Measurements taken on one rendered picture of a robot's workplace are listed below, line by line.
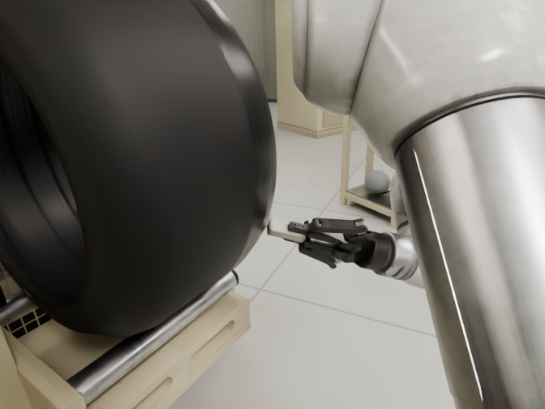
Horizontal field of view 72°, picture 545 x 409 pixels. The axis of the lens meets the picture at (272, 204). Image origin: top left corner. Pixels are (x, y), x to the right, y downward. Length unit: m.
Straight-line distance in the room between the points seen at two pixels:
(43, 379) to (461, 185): 0.54
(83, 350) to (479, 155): 0.77
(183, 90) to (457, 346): 0.35
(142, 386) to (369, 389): 1.25
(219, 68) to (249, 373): 1.50
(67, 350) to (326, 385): 1.16
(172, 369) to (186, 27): 0.51
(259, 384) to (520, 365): 1.59
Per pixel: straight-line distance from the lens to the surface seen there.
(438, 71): 0.24
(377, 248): 0.72
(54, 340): 0.91
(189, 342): 0.71
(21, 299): 0.85
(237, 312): 0.77
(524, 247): 0.22
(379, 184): 3.12
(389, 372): 1.85
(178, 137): 0.41
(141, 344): 0.65
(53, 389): 0.59
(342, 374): 1.81
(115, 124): 0.40
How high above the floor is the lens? 1.34
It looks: 24 degrees down
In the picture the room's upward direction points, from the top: 2 degrees counter-clockwise
